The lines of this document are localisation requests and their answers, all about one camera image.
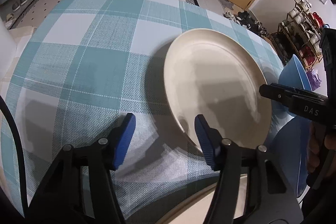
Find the purple bag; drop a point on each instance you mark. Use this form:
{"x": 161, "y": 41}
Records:
{"x": 314, "y": 80}

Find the white electric kettle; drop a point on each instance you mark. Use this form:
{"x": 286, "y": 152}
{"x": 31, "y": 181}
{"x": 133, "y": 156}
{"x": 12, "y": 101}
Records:
{"x": 8, "y": 48}

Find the right hand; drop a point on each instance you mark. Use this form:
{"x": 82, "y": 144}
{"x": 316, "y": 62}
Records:
{"x": 313, "y": 147}

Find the large blue bowl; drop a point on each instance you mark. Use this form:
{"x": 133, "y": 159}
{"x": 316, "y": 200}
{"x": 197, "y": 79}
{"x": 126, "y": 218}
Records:
{"x": 290, "y": 148}

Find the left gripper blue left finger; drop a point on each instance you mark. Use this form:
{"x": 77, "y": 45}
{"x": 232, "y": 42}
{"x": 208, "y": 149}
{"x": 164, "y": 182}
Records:
{"x": 122, "y": 139}

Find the bamboo shoe rack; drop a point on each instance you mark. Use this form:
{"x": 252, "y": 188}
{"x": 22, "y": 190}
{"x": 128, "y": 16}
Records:
{"x": 299, "y": 34}

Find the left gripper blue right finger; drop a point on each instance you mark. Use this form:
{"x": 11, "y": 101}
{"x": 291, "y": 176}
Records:
{"x": 208, "y": 140}

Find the teal plaid tablecloth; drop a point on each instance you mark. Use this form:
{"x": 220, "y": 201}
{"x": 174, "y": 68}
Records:
{"x": 92, "y": 61}

